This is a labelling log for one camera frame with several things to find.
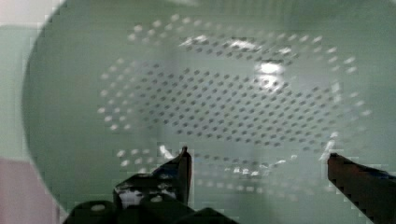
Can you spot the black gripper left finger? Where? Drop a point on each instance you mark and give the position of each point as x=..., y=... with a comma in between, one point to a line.
x=172, y=178

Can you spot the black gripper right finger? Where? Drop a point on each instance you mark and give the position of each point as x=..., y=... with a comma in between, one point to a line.
x=371, y=190

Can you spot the mint green oval strainer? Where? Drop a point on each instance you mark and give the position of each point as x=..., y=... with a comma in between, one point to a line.
x=258, y=91

